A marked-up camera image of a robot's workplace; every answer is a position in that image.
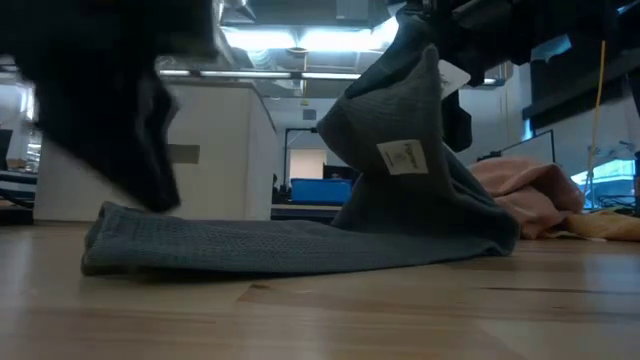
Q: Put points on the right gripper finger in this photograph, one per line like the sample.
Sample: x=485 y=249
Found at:
x=450 y=35

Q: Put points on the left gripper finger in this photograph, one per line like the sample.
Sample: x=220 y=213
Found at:
x=100 y=130
x=162 y=115

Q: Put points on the pink towel white stripes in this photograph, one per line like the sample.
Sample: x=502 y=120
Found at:
x=530 y=195

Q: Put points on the grey waffle towel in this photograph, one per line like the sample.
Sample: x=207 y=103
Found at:
x=300 y=245

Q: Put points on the yellow towel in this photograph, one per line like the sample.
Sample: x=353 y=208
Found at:
x=610 y=225

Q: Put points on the long light strip bar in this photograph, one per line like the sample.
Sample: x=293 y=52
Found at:
x=250 y=74

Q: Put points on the black monitor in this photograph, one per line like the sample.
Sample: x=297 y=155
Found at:
x=5 y=150

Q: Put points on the white board on stand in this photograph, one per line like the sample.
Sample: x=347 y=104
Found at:
x=537 y=147

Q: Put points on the background workbench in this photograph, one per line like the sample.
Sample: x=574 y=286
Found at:
x=305 y=212

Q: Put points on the blue plastic bin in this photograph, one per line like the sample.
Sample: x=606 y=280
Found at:
x=320 y=192

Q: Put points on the black gantry frame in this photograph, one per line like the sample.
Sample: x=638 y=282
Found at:
x=286 y=160

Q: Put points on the grey wall vent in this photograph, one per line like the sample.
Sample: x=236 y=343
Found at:
x=309 y=115

